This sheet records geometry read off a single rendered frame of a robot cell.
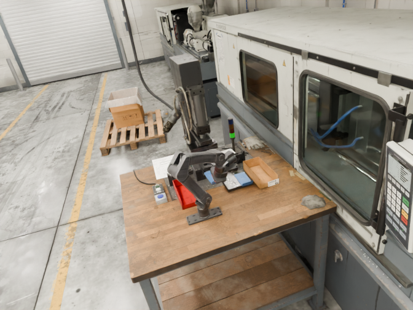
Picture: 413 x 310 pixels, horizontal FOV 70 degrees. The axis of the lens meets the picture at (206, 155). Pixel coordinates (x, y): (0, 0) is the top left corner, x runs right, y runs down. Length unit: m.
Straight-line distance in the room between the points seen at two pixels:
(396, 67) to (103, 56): 10.20
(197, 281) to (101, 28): 9.51
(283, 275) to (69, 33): 9.95
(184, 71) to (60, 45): 9.44
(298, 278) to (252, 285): 0.31
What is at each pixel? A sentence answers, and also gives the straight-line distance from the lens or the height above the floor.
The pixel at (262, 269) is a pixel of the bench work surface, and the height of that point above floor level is 0.22.
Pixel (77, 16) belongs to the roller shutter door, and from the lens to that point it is 10.92.
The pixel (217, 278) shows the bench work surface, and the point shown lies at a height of 0.22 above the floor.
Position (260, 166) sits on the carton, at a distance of 2.06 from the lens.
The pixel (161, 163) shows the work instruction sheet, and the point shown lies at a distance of 2.28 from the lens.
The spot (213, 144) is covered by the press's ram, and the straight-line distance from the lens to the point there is 1.90.
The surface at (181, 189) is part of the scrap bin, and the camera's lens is 1.94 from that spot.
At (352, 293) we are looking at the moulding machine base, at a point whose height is 0.35.
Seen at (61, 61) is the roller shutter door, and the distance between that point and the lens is 11.18.
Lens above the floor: 2.01
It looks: 29 degrees down
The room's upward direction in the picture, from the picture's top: 9 degrees counter-clockwise
